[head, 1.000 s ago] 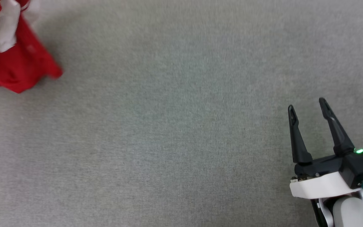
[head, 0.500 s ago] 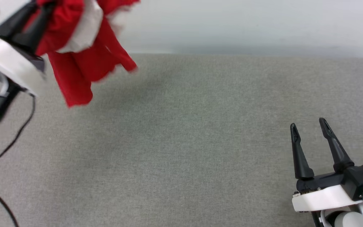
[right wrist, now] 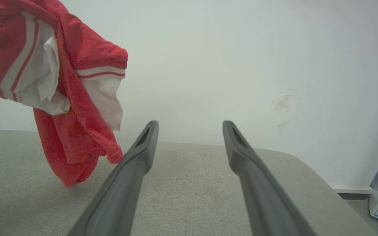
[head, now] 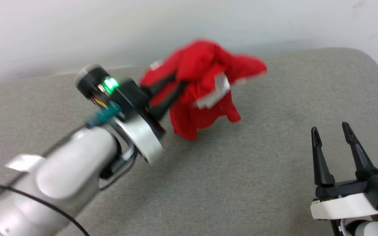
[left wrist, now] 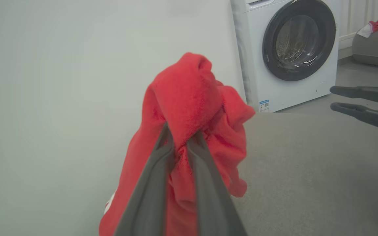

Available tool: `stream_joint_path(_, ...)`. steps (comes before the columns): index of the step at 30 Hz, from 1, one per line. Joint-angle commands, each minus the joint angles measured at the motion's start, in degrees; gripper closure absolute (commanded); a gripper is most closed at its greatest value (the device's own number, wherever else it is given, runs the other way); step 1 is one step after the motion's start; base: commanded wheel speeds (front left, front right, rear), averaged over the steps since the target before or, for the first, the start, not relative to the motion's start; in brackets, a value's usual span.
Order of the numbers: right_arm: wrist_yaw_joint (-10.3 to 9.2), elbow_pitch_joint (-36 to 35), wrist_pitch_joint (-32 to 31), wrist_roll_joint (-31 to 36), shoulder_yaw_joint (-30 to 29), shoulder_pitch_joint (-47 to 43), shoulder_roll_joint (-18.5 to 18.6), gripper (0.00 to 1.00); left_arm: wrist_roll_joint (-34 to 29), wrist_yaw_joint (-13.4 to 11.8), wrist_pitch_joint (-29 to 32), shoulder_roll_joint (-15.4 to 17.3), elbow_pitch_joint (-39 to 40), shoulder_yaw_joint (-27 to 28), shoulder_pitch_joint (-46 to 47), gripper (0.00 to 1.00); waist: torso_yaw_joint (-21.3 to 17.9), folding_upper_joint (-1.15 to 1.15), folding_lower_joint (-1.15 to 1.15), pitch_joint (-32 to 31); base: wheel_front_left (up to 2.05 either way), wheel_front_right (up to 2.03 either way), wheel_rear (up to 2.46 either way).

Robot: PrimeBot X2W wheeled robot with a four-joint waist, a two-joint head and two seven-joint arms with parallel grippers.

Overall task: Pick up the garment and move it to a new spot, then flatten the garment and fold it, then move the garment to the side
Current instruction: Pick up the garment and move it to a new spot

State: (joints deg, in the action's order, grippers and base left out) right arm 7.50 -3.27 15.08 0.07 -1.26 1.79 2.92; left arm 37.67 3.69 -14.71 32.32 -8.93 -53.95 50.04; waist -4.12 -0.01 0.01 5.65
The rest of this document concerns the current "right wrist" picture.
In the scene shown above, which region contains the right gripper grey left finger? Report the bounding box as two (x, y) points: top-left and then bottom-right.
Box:
(67, 120), (159, 236)

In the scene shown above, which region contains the grey fabric sofa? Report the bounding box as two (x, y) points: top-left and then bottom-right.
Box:
(0, 129), (378, 236)

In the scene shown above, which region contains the white baseboard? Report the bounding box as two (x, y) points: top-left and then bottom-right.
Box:
(333, 187), (374, 194)

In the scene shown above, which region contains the red and white garment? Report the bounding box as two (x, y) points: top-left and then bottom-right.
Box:
(0, 0), (129, 188)

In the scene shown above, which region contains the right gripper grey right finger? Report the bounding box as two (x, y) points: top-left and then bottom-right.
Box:
(222, 120), (317, 236)

